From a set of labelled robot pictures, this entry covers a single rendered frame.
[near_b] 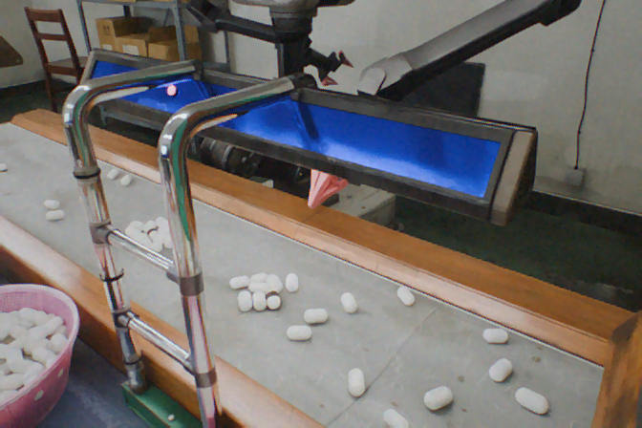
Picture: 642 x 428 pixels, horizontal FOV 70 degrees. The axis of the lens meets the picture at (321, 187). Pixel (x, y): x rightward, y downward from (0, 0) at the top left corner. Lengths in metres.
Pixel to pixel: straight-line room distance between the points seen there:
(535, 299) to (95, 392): 0.66
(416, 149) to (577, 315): 0.45
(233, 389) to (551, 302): 0.48
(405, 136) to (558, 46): 2.16
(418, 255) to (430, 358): 0.21
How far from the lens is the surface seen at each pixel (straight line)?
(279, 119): 0.48
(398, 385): 0.65
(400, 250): 0.84
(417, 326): 0.73
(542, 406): 0.65
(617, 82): 2.55
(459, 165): 0.39
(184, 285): 0.45
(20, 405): 0.72
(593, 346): 0.76
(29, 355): 0.81
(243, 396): 0.60
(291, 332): 0.68
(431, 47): 0.87
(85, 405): 0.78
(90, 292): 0.82
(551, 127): 2.62
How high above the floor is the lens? 1.23
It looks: 26 degrees down
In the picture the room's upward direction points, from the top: straight up
